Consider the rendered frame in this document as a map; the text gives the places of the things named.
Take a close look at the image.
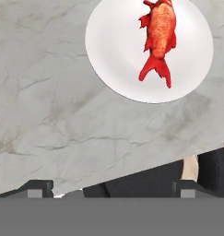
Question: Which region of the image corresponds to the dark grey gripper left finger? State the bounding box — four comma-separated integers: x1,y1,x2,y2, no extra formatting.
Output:
0,179,54,199

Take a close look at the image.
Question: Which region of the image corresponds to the white round plate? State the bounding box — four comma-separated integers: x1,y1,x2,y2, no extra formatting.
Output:
84,0,215,104

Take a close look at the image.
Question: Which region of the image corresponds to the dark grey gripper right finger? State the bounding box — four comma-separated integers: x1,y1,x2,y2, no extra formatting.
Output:
171,179,224,199

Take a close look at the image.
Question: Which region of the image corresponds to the red orange fish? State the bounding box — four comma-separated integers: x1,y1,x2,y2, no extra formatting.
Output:
137,0,178,89

